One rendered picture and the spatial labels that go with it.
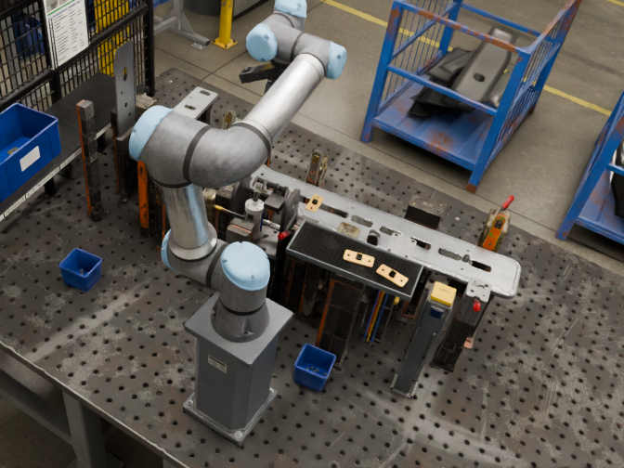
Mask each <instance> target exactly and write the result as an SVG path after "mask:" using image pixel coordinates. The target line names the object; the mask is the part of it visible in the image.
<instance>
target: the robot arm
mask: <svg viewBox="0 0 624 468"><path fill-rule="evenodd" d="M305 21H306V0H276V2H275V5H274V12H273V13H272V14H271V15H270V16H269V17H268V18H266V19H265V20H264V21H262V22H261V23H260V24H257V25H256V26H255V27H254V28H253V29H252V30H251V31H250V32H249V34H248V35H247V38H246V47H247V50H248V52H249V53H250V55H251V56H252V57H253V58H254V59H256V60H258V61H268V60H270V63H269V64H265V65H260V66H255V67H248V68H245V69H243V70H242V71H241V73H240V74H239V77H240V81H241V83H242V84H244V83H251V82H254V81H259V80H265V79H268V81H267V83H266V88H265V93H264V95H263V97H262V98H261V99H260V100H259V101H258V102H257V104H256V105H255V106H254V107H253V109H252V110H251V111H250V112H249V113H248V114H247V116H246V117H245V118H244V119H243V120H242V122H235V123H234V124H233V125H231V126H230V127H229V129H228V130H221V129H217V128H215V127H212V126H211V125H208V124H206V123H202V122H200V121H197V120H195V119H192V118H190V117H188V116H186V115H184V114H181V113H179V112H176V111H175V110H173V109H167V108H165V107H163V106H154V107H151V108H149V109H148V110H146V111H145V112H144V113H143V114H142V116H141V117H140V118H139V120H138V121H137V123H136V125H135V127H134V129H133V132H132V134H131V136H130V141H129V152H130V154H131V156H132V157H133V158H135V159H136V160H137V161H142V162H143V163H145V164H146V165H147V169H148V172H149V176H150V178H151V179H152V181H153V182H154V183H156V184H157V185H159V186H160V188H161V192H162V197H163V201H164V205H165V209H166V212H167V215H168V219H169V223H170V227H171V228H170V229H169V231H168V232H167V234H166V235H165V237H164V240H163V242H162V246H163V247H162V260H163V262H164V263H165V265H166V266H168V267H170V268H171V269H172V270H174V272H177V273H180V274H183V275H185V276H187V277H189V278H191V279H193V280H196V281H198V282H200V283H202V284H204V285H206V286H208V287H210V288H213V289H215V290H217V291H219V296H218V297H217V299H216V301H215V302H214V305H213V307H212V311H211V323H212V326H213V328H214V330H215V331H216V333H217V334H219V335H220V336H221V337H223V338H225V339H227V340H229V341H231V342H237V343H245V342H250V341H252V340H255V339H257V338H259V337H260V336H261V335H262V334H263V333H264V332H265V331H266V330H267V327H268V322H269V310H268V307H267V303H266V295H267V284H268V281H269V277H270V271H269V261H268V258H267V255H266V254H265V252H264V251H263V250H262V249H260V248H259V247H258V246H256V245H254V244H252V243H250V242H245V241H243V242H242V243H239V242H233V243H231V244H228V243H226V242H224V241H222V240H220V239H218V238H217V235H216V231H215V228H214V227H213V226H212V224H210V223H209V222H208V219H207V213H206V209H205V203H204V198H203V193H202V188H207V189H217V188H223V187H226V186H230V185H233V184H235V183H237V182H240V181H242V180H243V179H244V178H246V177H248V176H250V175H252V174H253V173H254V172H256V171H257V170H258V169H259V168H260V167H261V166H262V165H263V164H264V163H265V162H266V160H267V159H268V157H269V156H270V154H271V151H272V148H271V145H272V144H273V143H274V141H275V140H276V139H277V138H278V136H279V135H280V133H281V132H282V131H283V130H284V128H285V127H286V126H287V124H288V123H289V122H290V121H291V119H292V118H293V116H294V115H295V114H296V112H298V111H299V110H300V108H301V107H302V106H303V104H304V103H305V102H306V100H307V99H308V98H309V96H310V95H311V94H312V92H313V91H314V90H315V89H316V87H317V86H318V85H319V83H320V82H321V81H322V79H323V78H324V77H326V78H331V79H333V80H334V79H337V78H338V77H339V76H340V75H341V73H342V71H343V69H344V66H345V62H346V50H345V48H344V47H342V46H340V45H337V44H335V43H333V42H332V41H330V42H329V41H327V40H324V39H321V38H318V37H317V36H314V35H311V34H309V33H306V32H304V27H305Z"/></svg>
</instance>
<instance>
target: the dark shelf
mask: <svg viewBox="0 0 624 468"><path fill-rule="evenodd" d="M138 94H142V95H145V96H147V95H148V94H149V93H148V88H145V87H142V86H139V85H137V84H136V95H138ZM81 100H89V101H92V102H93V108H94V125H95V130H94V132H96V133H97V136H96V138H95V139H97V138H99V137H100V136H101V135H102V134H103V133H105V132H106V131H107V130H108V129H109V128H110V127H111V114H110V111H111V110H113V109H114V108H115V107H116V104H115V90H114V77H113V76H111V75H108V74H106V73H103V72H101V71H98V72H97V73H96V74H94V75H93V76H92V77H90V78H89V79H88V80H86V81H85V82H84V83H82V84H81V85H79V86H78V87H77V88H75V89H74V90H72V91H71V92H70V93H69V94H68V95H67V96H65V97H64V98H62V99H61V100H60V101H58V102H57V103H56V104H54V105H53V106H51V107H50V108H49V109H47V110H46V111H44V113H46V114H48V115H51V116H54V117H56V118H58V133H59V140H60V146H61V153H60V154H59V155H58V156H57V157H56V158H54V159H53V160H52V161H51V162H49V163H48V164H47V165H46V166H45V167H43V168H42V169H41V170H40V171H39V172H37V173H36V174H35V175H34V176H32V177H31V178H30V179H29V180H28V181H27V182H25V183H24V184H23V185H22V186H21V187H19V188H18V189H17V190H16V191H14V192H13V193H12V194H11V195H10V196H8V197H7V198H6V199H5V200H4V201H2V202H0V222H1V221H2V220H3V219H4V218H5V217H6V216H8V215H9V214H10V213H11V212H12V211H14V210H15V209H16V208H17V207H18V206H19V205H21V204H22V203H23V202H24V201H25V199H26V200H27V199H28V198H29V197H30V196H31V195H32V194H34V192H35V191H36V190H38V189H39V188H40V187H42V186H43V185H44V183H46V182H47V181H48V180H49V179H50V178H51V177H53V176H54V175H55V174H56V173H57V172H59V171H60V170H61V169H62V168H63V167H64V166H66V165H67V164H68V163H69V162H70V161H72V160H73V159H74V158H75V157H76V156H77V155H79V154H80V153H81V152H82V150H81V142H80V134H79V125H78V118H77V109H76V105H77V103H79V102H80V101H81Z"/></svg>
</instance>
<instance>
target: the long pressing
mask: <svg viewBox="0 0 624 468"><path fill-rule="evenodd" d="M261 174H263V175H261ZM256 176H260V178H263V179H268V180H269V181H270V182H273V183H275V184H276V183H280V185H281V186H283V187H284V186H287V187H289V189H290V190H291V192H293V190H294V189H300V190H301V193H300V196H302V197H304V198H307V199H309V200H311V198H312V197H313V195H314V194H316V195H319V196H321V197H323V198H324V200H323V202H322V203H321V204H324V205H326V206H329V207H331V208H333V209H336V210H339V211H341V212H344V213H347V214H348V217H347V218H342V217H341V216H338V215H335V214H331V213H328V212H326V211H323V210H320V209H319V208H318V209H317V211H316V212H315V213H314V212H311V211H309V210H307V209H306V206H307V204H305V203H303V202H300V201H299V206H298V216H297V217H299V216H301V215H305V216H308V217H310V218H313V219H315V220H318V224H319V225H321V226H324V227H326V228H330V229H332V230H335V231H336V230H337V228H338V227H339V226H340V224H341V223H342V222H346V223H348V224H351V225H354V226H356V227H359V228H360V230H361V231H360V234H359V238H358V239H359V240H360V241H364V242H366V240H367V237H368V234H369V232H370V230H371V229H375V230H378V231H379V232H380V234H381V236H380V239H379V243H378V247H379V248H382V249H384V250H385V249H386V247H387V244H388V242H389V241H390V239H391V237H392V236H390V235H387V234H385V233H382V232H381V231H380V229H381V228H388V229H391V230H394V231H395V232H398V233H400V234H401V235H403V236H405V237H408V238H413V239H416V240H418V241H423V242H425V243H428V244H430V245H431V247H430V249H429V250H427V249H424V248H423V247H420V246H417V245H416V246H415V248H414V251H413V253H412V256H411V259H410V260H413V261H416V262H418V263H421V264H423V265H424V266H423V268H425V269H427V270H430V271H432V272H435V273H437V274H439V275H442V276H445V277H447V278H450V279H452V280H456V281H458V282H461V283H464V284H466V285H468V282H469V280H470V278H471V277H477V278H479V279H481V280H485V281H488V282H490V283H491V284H492V287H491V291H490V294H493V295H496V296H498V297H500V298H503V299H512V298H514V297H515V295H516V291H517V287H518V282H519V279H520V274H521V266H520V265H519V264H518V263H517V262H516V261H515V260H513V259H512V258H509V257H507V256H504V255H501V254H498V253H494V252H491V251H490V250H487V249H484V248H481V247H479V246H476V245H473V244H472V243H469V242H466V241H464V240H459V239H456V238H454V237H451V236H449V235H447V234H444V233H441V232H438V231H436V230H433V229H430V228H429V227H424V226H422V225H419V224H416V223H413V222H411V221H409V220H406V219H404V218H401V217H398V216H395V215H393V214H389V213H387V212H384V211H381V210H378V209H376V208H373V207H370V206H369V205H366V204H363V203H361V202H358V201H353V200H351V199H348V198H346V197H344V196H341V195H338V194H335V193H333V192H330V191H328V190H326V189H323V188H319V187H316V186H313V185H310V184H308V183H306V182H303V181H301V180H298V179H295V178H292V177H290V176H287V175H284V174H281V173H278V172H276V171H273V170H271V169H270V168H268V167H267V166H266V165H265V164H263V165H262V166H261V167H260V168H259V169H258V170H257V171H256V172H254V173H253V174H252V175H251V178H252V180H251V189H256V187H253V185H252V183H253V182H254V178H255V177H256ZM352 207H353V208H354V209H352ZM353 216H356V217H358V218H361V219H364V220H366V221H369V222H371V223H372V226H371V227H365V226H363V225H360V224H358V223H356V222H353V221H352V220H351V219H352V217H353ZM440 249H443V250H446V251H449V252H451V253H454V254H457V255H459V256H460V257H461V259H460V261H457V260H454V259H452V258H449V257H446V256H445V255H442V254H440V253H439V250H440ZM467 250H468V251H469V252H467ZM465 254H469V255H470V259H469V261H470V260H473V261H476V262H478V263H480V264H483V265H486V266H488V267H490V268H491V269H490V272H486V271H484V270H482V269H479V268H476V267H474V266H470V265H469V261H468V263H465V262H463V261H462V257H464V255H465ZM462 269H463V270H462Z"/></svg>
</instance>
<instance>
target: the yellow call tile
mask: <svg viewBox="0 0 624 468"><path fill-rule="evenodd" d="M455 292H456V289H454V288H451V287H449V286H447V285H444V284H442V283H439V282H436V283H435V286H434V289H433V291H432V293H431V296H430V298H431V299H434V300H436V301H438V302H440V303H443V304H445V305H448V306H451V304H452V301H453V298H454V295H455Z"/></svg>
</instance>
